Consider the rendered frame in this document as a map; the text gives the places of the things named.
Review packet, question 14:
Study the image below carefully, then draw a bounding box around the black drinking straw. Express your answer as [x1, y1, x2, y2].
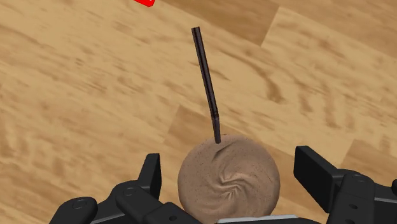
[191, 26, 222, 144]

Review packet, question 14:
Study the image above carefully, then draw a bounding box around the red object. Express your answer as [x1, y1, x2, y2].
[133, 0, 156, 8]

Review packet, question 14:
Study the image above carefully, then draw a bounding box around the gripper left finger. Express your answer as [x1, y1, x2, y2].
[48, 153, 199, 224]

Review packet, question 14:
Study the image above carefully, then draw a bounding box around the brown round lidded cup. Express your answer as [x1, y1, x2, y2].
[177, 134, 281, 224]

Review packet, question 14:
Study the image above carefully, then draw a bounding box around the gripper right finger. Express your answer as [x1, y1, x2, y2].
[293, 145, 397, 224]

